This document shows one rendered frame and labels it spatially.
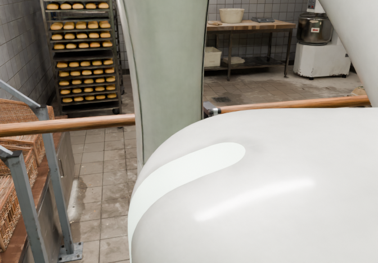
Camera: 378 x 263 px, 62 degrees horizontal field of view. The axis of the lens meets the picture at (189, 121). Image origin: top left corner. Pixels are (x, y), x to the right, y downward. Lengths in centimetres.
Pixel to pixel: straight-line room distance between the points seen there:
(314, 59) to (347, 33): 540
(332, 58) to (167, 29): 556
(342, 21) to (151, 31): 19
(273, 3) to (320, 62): 146
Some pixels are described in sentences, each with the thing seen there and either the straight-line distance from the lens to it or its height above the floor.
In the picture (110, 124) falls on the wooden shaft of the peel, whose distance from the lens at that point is 77.
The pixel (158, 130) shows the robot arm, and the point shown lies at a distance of 39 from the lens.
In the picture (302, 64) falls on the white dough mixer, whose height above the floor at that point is 26.
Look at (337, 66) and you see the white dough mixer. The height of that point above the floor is 22.
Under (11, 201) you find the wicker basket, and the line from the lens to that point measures 150.
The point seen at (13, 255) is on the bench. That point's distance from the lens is 142.
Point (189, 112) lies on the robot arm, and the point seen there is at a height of 135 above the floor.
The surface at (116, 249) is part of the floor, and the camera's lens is 214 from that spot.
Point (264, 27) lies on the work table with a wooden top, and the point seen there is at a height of 86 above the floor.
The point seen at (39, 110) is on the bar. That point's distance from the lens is 169.
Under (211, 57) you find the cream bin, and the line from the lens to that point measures 534.
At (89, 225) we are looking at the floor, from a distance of 235.
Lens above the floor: 150
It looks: 23 degrees down
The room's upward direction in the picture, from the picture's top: straight up
